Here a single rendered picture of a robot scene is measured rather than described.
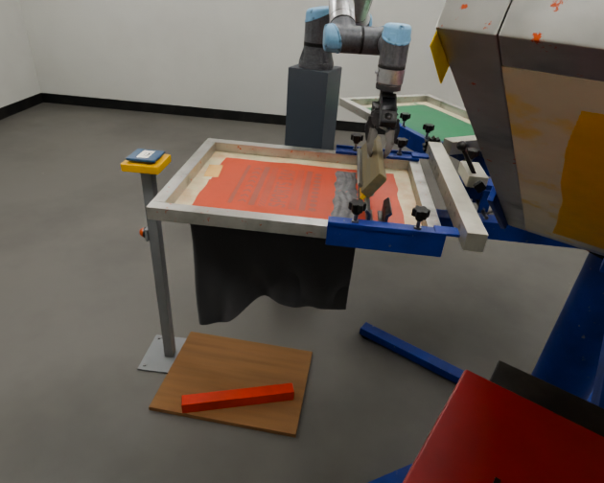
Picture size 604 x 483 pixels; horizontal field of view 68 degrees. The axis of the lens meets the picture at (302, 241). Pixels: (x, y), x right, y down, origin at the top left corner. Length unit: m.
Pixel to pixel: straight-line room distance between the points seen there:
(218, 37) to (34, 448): 4.31
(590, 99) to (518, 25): 0.08
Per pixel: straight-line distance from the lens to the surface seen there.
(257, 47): 5.25
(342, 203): 1.36
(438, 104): 2.68
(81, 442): 2.00
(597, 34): 0.30
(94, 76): 5.97
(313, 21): 1.98
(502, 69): 0.34
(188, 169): 1.48
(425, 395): 2.13
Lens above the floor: 1.55
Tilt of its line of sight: 31 degrees down
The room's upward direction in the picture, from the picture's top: 4 degrees clockwise
